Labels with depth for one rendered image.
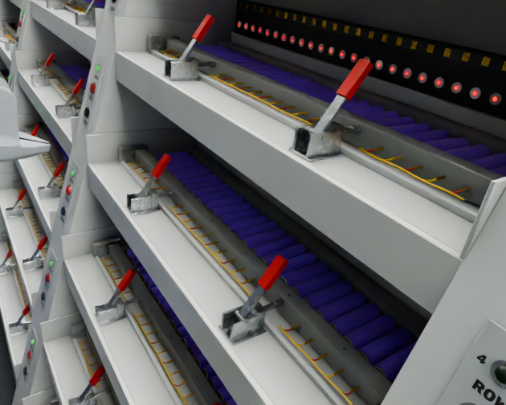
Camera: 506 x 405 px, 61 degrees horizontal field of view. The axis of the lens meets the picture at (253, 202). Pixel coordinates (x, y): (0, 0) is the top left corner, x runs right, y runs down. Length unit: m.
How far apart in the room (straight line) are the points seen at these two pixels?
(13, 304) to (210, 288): 0.93
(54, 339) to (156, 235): 0.46
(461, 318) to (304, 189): 0.15
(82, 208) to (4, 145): 0.44
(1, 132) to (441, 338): 0.35
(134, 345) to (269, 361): 0.30
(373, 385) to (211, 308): 0.18
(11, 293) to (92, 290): 0.64
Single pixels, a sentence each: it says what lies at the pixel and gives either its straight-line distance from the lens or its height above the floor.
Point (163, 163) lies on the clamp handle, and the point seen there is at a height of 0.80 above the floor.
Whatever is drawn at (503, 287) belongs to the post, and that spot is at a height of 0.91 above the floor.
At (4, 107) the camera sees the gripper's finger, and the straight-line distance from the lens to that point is 0.39.
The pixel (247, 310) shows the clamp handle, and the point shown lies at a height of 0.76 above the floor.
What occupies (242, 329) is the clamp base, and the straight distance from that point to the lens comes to 0.43.
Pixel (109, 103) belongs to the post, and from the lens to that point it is 0.76.
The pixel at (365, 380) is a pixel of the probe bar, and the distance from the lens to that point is 0.40.
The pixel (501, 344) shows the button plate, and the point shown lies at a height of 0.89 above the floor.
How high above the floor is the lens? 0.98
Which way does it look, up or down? 17 degrees down
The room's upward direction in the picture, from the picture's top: 21 degrees clockwise
